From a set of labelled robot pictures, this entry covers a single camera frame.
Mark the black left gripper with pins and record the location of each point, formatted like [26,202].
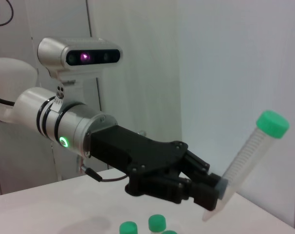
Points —
[137,156]

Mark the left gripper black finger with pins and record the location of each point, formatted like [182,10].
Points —
[206,196]

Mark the green capped clear test tube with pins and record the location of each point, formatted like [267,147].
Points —
[128,228]
[249,151]
[170,232]
[157,221]

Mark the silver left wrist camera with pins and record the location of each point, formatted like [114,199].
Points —
[52,53]

